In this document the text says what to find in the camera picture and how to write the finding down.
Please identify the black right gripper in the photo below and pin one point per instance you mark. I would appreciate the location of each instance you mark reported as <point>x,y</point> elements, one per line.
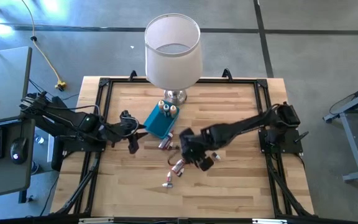
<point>194,146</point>

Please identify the silver round cap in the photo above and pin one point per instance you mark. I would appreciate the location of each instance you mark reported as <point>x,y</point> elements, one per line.
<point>39,140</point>

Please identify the black clamp hook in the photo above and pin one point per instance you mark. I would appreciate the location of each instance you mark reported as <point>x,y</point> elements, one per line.
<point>133,74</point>
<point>227,74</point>

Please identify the white bracket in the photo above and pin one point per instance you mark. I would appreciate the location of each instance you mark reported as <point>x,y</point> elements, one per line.
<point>95,221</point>
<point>269,221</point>

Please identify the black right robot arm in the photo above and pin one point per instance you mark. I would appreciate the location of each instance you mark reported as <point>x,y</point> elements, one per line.
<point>244,126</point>

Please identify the orange food coloring bottle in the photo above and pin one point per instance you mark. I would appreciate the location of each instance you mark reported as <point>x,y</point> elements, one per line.
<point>173,109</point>

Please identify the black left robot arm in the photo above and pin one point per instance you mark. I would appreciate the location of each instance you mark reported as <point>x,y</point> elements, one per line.
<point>70,116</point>

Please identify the black computer mouse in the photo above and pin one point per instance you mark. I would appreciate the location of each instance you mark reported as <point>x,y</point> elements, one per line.
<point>19,151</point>

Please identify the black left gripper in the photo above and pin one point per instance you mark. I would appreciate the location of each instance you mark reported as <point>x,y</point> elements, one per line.
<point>126,130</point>

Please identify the small food coloring bottle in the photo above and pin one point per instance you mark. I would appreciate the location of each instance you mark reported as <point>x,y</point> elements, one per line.
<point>170,146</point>
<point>216,155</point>
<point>168,177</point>
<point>167,185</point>
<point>181,172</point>

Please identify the green food coloring bottle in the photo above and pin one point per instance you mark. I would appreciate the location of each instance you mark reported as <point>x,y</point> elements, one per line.
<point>166,108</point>

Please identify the blue-grey table frame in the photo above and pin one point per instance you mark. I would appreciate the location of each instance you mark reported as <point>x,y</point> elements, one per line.
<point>351,146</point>

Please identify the black equipment stand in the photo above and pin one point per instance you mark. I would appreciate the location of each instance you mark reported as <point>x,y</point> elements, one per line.
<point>57,158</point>

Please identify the black aluminium rig frame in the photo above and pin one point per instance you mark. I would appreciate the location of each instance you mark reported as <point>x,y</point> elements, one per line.
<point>120,81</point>

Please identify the teal plastic bin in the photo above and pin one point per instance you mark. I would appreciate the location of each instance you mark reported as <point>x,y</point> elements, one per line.
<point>158,124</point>

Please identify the yellow food coloring bottle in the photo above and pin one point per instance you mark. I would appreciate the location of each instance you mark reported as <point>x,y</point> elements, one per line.
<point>161,104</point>

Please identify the white shade metal table lamp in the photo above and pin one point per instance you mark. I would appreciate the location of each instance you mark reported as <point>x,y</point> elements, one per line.
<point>172,62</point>

